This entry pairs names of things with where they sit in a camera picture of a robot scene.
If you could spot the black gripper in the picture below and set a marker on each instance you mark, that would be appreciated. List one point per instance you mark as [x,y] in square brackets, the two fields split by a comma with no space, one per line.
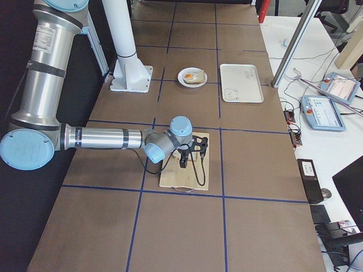
[184,154]

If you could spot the brown bread slice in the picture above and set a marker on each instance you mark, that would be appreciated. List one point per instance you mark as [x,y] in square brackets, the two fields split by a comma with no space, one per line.
[191,157]

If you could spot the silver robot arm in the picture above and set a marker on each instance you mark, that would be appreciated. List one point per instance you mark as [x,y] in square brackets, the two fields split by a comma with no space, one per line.
[35,134]

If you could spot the bread slice on plate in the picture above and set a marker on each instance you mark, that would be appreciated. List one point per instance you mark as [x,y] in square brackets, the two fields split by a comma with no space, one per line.
[200,77]

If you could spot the white round plate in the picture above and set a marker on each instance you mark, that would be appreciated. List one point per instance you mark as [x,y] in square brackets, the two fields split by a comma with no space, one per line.
[184,71]

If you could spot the light wooden cutting board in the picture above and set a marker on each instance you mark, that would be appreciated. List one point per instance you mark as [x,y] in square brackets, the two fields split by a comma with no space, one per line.
[194,177]

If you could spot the fried egg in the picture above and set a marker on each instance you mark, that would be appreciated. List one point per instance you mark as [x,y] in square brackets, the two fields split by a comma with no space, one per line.
[189,76]

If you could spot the cream bear serving tray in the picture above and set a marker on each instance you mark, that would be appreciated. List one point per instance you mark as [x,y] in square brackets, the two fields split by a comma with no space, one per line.
[240,83]

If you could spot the lower orange black connector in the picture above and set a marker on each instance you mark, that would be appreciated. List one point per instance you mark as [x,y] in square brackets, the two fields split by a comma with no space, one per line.
[295,136]

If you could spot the orange black connector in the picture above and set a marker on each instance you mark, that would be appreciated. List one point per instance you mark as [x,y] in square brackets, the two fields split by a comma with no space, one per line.
[289,117]
[295,136]

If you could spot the upper orange black connector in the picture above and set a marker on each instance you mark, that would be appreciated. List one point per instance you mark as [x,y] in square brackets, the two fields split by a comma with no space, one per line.
[289,117]

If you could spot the black rectangular box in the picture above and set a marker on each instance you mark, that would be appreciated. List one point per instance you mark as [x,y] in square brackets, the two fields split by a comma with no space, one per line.
[310,181]

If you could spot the near blue teach pendant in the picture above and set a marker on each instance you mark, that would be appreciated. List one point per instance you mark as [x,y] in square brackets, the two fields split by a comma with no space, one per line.
[321,113]

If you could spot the blue teach pendant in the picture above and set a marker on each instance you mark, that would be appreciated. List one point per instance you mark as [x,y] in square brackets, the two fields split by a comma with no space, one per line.
[321,113]
[341,87]

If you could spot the black monitor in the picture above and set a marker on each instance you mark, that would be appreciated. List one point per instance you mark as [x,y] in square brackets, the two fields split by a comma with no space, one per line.
[349,185]

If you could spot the far blue teach pendant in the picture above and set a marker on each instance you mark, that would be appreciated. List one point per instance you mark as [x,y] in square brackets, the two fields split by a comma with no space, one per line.
[341,87]

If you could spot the white pedestal column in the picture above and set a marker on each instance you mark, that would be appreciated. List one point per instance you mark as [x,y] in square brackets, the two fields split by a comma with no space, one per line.
[130,74]

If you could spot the aluminium frame post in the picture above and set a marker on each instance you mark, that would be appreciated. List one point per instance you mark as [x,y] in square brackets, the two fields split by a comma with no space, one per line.
[298,34]

